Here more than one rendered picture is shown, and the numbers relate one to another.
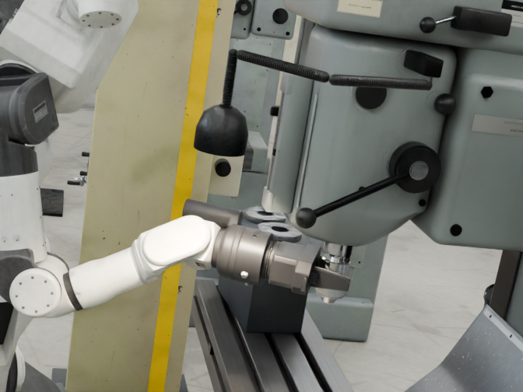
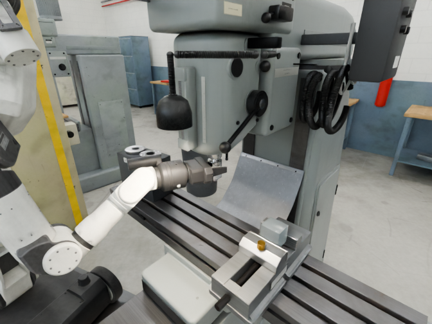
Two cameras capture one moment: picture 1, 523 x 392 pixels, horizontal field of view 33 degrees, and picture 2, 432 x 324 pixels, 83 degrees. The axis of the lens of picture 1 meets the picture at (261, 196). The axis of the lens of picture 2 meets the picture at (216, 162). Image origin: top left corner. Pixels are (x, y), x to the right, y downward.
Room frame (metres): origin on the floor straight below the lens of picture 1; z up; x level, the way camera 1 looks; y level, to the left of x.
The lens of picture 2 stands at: (0.74, 0.27, 1.58)
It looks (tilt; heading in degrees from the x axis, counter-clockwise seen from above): 24 degrees down; 326
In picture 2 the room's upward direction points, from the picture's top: straight up
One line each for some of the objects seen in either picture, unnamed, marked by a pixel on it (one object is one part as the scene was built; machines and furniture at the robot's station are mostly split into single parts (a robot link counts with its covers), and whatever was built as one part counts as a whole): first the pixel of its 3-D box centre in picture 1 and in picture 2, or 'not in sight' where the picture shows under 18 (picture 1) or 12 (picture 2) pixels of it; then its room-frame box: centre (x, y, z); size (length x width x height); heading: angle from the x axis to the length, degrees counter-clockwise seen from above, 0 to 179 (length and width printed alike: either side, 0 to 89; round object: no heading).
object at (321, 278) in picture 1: (329, 281); (218, 171); (1.31, -0.13, 1.24); 0.06 x 0.02 x 0.03; 80
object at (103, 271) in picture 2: not in sight; (104, 284); (1.79, 0.24, 0.50); 0.20 x 0.05 x 0.20; 31
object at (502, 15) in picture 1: (461, 22); (274, 15); (1.22, -0.23, 1.66); 0.12 x 0.04 x 0.04; 104
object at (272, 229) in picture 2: not in sight; (273, 233); (1.11, -0.19, 1.10); 0.06 x 0.05 x 0.06; 13
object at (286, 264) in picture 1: (277, 263); (188, 173); (1.35, -0.04, 1.24); 0.13 x 0.12 x 0.10; 170
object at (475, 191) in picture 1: (477, 148); (252, 89); (1.38, -0.32, 1.47); 0.24 x 0.19 x 0.26; 14
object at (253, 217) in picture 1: (264, 266); (145, 171); (1.75, -0.03, 1.09); 0.22 x 0.12 x 0.20; 20
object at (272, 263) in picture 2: not in sight; (262, 250); (1.10, -0.13, 1.08); 0.12 x 0.06 x 0.04; 13
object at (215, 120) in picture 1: (222, 127); (173, 110); (1.19, 0.07, 1.48); 0.07 x 0.07 x 0.06
